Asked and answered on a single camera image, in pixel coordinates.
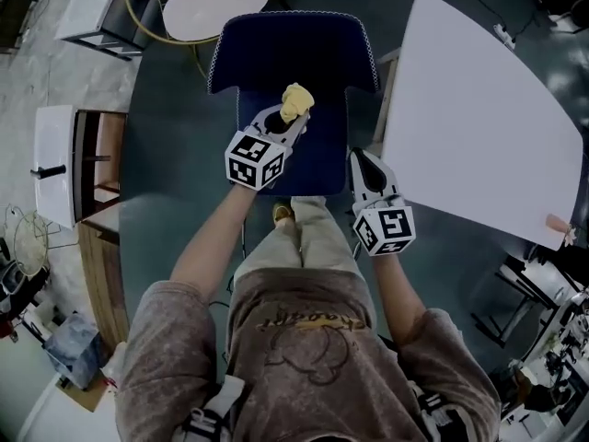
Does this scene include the flat brown cardboard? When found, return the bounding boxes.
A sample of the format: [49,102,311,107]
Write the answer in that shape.
[54,370,111,413]

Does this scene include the dark blue chair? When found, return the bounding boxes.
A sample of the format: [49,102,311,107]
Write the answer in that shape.
[206,10,381,197]

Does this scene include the pink cup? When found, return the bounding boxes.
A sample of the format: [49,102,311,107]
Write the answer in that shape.
[545,214,572,237]

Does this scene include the grey storage box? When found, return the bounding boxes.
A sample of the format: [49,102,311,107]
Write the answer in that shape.
[43,313,105,389]

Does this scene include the round white table yellow frame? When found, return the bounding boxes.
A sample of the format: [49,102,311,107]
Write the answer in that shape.
[123,0,277,77]

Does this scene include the person's right forearm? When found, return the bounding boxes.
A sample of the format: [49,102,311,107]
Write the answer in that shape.
[371,251,427,340]

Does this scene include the black cabinet handle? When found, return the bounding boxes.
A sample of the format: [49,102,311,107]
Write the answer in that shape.
[29,165,67,180]

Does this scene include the white plastic bag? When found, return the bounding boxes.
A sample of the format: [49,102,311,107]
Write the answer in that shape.
[103,341,128,389]

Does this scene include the person's left forearm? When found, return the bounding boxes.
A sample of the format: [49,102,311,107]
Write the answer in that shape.
[169,184,257,303]

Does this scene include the yellow wiping cloth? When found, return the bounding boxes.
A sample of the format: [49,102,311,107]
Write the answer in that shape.
[280,82,317,122]

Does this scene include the beige trousers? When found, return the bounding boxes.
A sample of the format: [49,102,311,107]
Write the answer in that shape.
[234,195,364,280]

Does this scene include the yellow shoe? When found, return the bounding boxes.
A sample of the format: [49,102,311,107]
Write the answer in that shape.
[271,203,295,227]

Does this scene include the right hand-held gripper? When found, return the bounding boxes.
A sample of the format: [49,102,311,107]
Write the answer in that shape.
[348,148,417,257]

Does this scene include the white power strip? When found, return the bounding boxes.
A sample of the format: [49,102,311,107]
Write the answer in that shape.
[494,23,516,50]

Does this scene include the black white shoulder strap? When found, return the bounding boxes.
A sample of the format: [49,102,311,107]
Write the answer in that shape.
[183,375,245,442]
[409,379,466,442]

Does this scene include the brown wooden plank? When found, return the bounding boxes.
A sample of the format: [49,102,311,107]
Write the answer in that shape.
[77,221,130,344]

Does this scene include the white wooden cabinet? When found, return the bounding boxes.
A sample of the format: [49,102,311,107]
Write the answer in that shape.
[34,104,128,230]

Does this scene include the brown printed t-shirt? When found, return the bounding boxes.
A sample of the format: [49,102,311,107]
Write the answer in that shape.
[114,267,502,442]

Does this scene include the white curved table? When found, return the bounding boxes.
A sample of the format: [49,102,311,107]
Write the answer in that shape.
[370,0,584,251]

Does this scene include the round wire basket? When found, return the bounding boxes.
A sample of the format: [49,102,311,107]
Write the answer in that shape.
[4,204,79,278]

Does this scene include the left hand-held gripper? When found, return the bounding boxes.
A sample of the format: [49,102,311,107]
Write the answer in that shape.
[224,105,310,192]

